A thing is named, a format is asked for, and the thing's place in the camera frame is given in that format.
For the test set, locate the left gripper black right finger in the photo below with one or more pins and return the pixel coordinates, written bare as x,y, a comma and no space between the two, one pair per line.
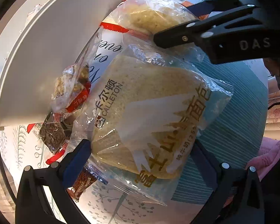
236,193

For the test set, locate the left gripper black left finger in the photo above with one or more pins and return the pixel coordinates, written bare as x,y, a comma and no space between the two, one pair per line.
32,205

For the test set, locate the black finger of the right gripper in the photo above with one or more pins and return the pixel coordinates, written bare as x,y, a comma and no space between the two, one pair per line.
221,3
196,31

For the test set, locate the clear bag of bread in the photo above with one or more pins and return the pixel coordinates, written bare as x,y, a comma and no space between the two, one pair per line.
144,18

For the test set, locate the Calleton bread loaf bag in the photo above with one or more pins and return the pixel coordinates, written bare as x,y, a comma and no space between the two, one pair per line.
142,118

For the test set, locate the brown chocolate snack packet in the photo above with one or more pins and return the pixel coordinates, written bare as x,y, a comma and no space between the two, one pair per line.
83,181

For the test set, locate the pink blanket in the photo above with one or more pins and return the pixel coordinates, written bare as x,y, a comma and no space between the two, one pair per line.
268,156

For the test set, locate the dark brown snack packet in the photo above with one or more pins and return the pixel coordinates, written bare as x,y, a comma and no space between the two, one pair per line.
53,133

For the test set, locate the small red clear snack packet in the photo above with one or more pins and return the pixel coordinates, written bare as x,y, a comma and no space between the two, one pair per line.
71,91

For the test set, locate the white plastic storage bin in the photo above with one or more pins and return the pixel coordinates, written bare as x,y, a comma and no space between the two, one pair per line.
37,44

